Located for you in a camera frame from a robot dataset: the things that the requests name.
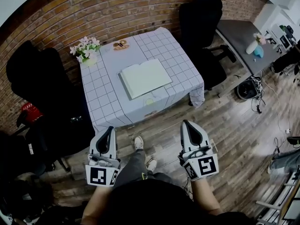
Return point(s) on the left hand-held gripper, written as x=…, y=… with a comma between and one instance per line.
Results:
x=99, y=172

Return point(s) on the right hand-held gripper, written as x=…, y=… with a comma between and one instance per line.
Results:
x=206, y=164

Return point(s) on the white notebook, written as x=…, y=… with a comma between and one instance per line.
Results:
x=145, y=77

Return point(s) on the person's right forearm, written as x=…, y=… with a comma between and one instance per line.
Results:
x=206, y=196

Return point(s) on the person's left forearm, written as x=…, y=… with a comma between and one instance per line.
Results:
x=96, y=203

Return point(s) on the person's left white shoe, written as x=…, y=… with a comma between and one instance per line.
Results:
x=138, y=142

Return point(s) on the person's white shoe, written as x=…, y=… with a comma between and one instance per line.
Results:
x=151, y=164
x=138, y=142

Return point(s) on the person's grey trousers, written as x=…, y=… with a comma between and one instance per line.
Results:
x=136, y=165

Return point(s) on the white grid tablecloth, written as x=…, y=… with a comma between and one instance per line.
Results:
x=100, y=97

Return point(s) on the person's right white shoe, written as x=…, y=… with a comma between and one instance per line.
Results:
x=151, y=164

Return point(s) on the round black bin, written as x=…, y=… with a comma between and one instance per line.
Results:
x=245, y=90

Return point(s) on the person's black shirt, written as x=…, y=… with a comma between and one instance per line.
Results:
x=152, y=205

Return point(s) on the red box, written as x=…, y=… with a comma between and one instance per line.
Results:
x=31, y=112

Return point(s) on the black office chair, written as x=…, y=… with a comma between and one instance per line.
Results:
x=201, y=32
x=44, y=90

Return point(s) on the white power adapter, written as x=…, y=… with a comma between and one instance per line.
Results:
x=287, y=131

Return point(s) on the pink flowers in pale vase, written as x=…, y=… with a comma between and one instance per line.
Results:
x=87, y=50

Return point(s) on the light blue object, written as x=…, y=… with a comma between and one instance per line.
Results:
x=259, y=52

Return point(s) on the grey table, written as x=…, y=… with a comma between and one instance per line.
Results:
x=236, y=39

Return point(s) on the metal rack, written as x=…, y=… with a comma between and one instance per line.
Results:
x=283, y=200

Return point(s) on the white vase with pink flowers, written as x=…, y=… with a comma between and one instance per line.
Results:
x=252, y=46

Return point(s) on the white desk with equipment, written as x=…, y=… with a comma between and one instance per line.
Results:
x=282, y=37

